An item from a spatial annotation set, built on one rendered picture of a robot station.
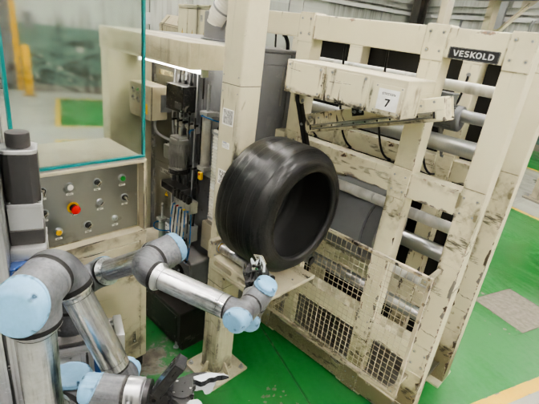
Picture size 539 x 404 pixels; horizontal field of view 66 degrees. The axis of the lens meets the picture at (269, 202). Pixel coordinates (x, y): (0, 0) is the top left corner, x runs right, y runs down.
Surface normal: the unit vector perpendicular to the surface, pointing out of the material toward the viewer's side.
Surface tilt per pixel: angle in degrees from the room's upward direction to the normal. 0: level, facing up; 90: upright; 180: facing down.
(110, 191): 90
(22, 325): 82
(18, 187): 90
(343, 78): 90
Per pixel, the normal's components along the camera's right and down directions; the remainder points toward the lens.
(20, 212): 0.42, 0.40
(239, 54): -0.69, 0.20
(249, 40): 0.71, 0.35
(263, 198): 0.07, 0.05
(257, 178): -0.46, -0.42
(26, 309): 0.00, 0.26
